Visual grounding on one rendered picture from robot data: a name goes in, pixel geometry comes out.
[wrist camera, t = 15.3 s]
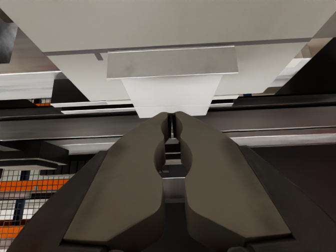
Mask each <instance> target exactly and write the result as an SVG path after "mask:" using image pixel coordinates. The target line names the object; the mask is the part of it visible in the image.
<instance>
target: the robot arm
mask: <svg viewBox="0 0 336 252"><path fill-rule="evenodd" d="M172 128H173V138H176V139H177V140H178V141H179V142H180V158H181V163H182V164H183V165H184V166H185V167H186V169H187V170H188V174H187V175H186V177H185V215H186V224H187V230H188V233H189V235H190V236H191V237H192V238H193V239H194V240H196V241H198V242H199V243H201V244H203V245H204V246H206V247H208V248H210V249H211V250H213V251H215V252H336V222H335V221H334V220H333V219H332V218H331V216H330V215H329V214H328V213H327V212H326V211H325V210H324V209H323V208H322V207H321V206H320V205H319V204H318V203H317V202H315V201H314V200H313V199H312V198H311V197H310V196H309V195H308V194H307V193H305V192H304V191H303V190H302V189H301V188H299V187H298V186H297V185H296V184H294V183H293V182H292V181H291V180H289V179H288V178H287V177H286V176H284V175H283V174H282V173H281V172H279V171H278V170H277V169H276V168H274V167H273V166H272V165H271V164H269V163H268V162H267V161H266V160H264V159H263V158H262V157H261V156H259V155H258V154H257V153H256V152H254V151H253V150H252V149H251V148H249V147H248V146H247V145H242V146H239V145H238V144H237V143H236V142H235V141H233V140H232V139H231V138H230V137H228V136H227V135H225V134H224V133H223V132H221V131H220V130H218V129H216V128H215V127H213V126H211V125H209V124H207V123H205V122H203V121H201V120H199V119H197V118H195V117H193V116H191V115H189V114H187V113H185V112H183V111H176V112H174V113H169V112H160V113H158V114H157V115H155V116H153V117H152V118H150V119H148V120H147V121H145V122H143V123H142V124H140V125H138V126H137V127H135V128H133V129H132V130H130V131H129V132H127V133H126V134H125V135H123V136H122V137H121V138H120V139H119V140H118V141H116V142H115V143H114V144H113V145H112V146H111V147H110V148H109V149H108V150H107V151H102V150H100V151H99V152H98V153H97V154H96V155H95V156H94V157H93V158H92V159H90V160H89V161H88V162H87V163H86V164H85V165H84V166H83V167H82V168H81V169H80V170H79V171H78V172H77V173H76V174H75V175H73V176H72V177H71V178H70V179H69V180H68V181H67V182H66V183H65V184H64V185H63V186H62V187H61V188H60V189H59V190H58V191H56V192H55V193H54V194H53V195H52V196H51V197H50V198H49V199H48V200H47V201H46V202H45V203H44V204H43V205H42V206H41V207H40V208H39V209H38V211H37V212H36V213H35V214H34V215H33V216H32V217H31V218H30V220H29V221H28V222H27V223H26V224H25V226H24V227H23V228H22V230H21V231H20V232H19V233H18V235H17V236H16V237H15V239H14V240H13V242H12V243H11V244H10V246H9V247H8V249H7V250H6V252H141V251H143V250H144V249H146V248H147V247H149V246H150V245H152V244H153V243H155V242H156V241H158V240H159V239H160V238H161V237H162V235H163V233H164V224H165V200H164V188H163V179H162V177H161V176H160V175H159V172H160V170H161V168H162V167H163V166H164V165H165V163H166V154H165V143H166V142H167V141H168V139H169V138H171V137H172Z"/></svg>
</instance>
